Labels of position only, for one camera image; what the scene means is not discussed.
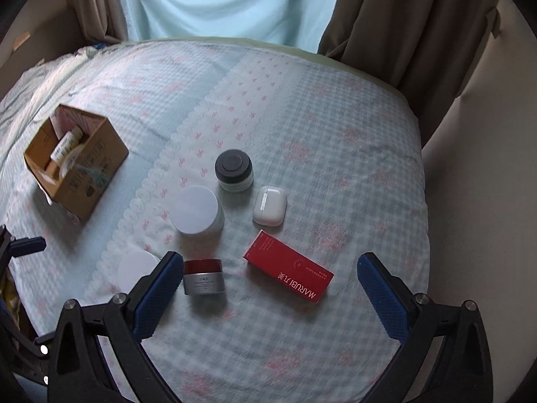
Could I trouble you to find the yellow tape roll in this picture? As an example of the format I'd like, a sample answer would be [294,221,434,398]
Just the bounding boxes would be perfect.
[117,250,159,293]

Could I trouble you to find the red lid silver jar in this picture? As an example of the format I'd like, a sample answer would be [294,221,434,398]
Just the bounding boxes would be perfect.
[183,258,225,296]

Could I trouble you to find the red cosmetic box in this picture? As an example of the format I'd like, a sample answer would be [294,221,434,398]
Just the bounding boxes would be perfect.
[243,230,334,304]

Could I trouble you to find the white lid jar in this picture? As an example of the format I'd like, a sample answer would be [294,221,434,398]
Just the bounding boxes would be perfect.
[169,186,224,236]

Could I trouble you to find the white pill bottle green label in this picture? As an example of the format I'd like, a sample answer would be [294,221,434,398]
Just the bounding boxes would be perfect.
[50,126,84,166]

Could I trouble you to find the white earbuds case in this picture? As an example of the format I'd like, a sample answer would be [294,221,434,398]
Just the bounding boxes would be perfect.
[252,186,288,227]

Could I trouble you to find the black lid cream jar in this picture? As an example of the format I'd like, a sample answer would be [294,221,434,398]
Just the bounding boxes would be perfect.
[215,149,254,193]

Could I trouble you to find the open cardboard box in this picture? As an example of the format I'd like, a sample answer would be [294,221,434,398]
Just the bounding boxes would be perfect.
[24,104,128,219]

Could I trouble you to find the patterned bed sheet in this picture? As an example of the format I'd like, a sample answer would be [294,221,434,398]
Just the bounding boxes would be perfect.
[1,40,430,402]

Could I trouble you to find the small beige box on headboard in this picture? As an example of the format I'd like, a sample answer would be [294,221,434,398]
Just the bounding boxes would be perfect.
[12,32,31,52]

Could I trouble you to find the beige headboard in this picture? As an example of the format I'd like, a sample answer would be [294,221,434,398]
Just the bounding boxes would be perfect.
[1,0,87,96]

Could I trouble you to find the left brown curtain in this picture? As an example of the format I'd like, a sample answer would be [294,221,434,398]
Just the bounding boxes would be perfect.
[66,0,128,44]

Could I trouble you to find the brown curtain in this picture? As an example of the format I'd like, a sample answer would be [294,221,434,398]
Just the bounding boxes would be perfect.
[66,0,128,44]
[318,0,501,143]

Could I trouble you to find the right brown curtain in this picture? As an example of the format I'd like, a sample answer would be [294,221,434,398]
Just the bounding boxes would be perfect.
[318,0,501,143]

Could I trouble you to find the light blue hanging cloth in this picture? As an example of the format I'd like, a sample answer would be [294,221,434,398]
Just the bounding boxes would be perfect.
[120,0,336,52]

